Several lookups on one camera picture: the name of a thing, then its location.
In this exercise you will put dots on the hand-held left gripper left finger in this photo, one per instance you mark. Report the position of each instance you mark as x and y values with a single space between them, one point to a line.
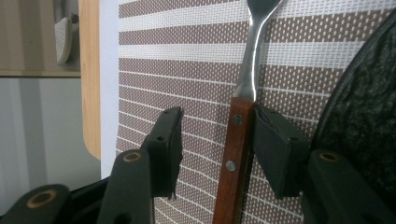
165 155

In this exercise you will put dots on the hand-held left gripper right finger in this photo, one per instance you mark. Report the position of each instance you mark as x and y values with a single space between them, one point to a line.
277 155

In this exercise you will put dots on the black round plate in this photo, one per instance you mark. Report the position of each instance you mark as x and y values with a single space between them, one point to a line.
358 109

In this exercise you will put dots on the brown striped placemat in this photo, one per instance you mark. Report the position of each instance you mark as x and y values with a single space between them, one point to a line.
193 77

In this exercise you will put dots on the white board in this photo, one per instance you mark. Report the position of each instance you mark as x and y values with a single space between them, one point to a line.
109 77

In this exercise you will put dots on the wooden table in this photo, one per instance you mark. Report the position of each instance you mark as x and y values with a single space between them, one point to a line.
90 77

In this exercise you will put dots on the white perforated object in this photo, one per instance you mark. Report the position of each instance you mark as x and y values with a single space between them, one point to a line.
63 40

